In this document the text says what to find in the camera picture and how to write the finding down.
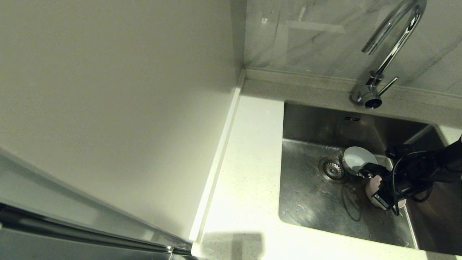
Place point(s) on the small pink bowl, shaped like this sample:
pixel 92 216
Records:
pixel 371 189

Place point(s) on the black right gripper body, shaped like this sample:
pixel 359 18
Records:
pixel 389 187

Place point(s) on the round metal drain strainer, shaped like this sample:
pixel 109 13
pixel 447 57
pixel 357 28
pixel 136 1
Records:
pixel 331 170

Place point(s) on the stainless steel sink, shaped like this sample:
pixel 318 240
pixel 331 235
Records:
pixel 317 209

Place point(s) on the tall white cabinet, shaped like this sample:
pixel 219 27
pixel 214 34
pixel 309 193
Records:
pixel 108 90

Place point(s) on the white countertop trim strip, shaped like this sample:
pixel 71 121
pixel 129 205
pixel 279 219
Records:
pixel 216 162

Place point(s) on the chrome gooseneck faucet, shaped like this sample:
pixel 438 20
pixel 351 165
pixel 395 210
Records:
pixel 368 94

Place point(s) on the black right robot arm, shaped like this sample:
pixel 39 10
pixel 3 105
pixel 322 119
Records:
pixel 433 169

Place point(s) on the small white bowl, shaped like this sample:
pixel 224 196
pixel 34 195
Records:
pixel 355 159

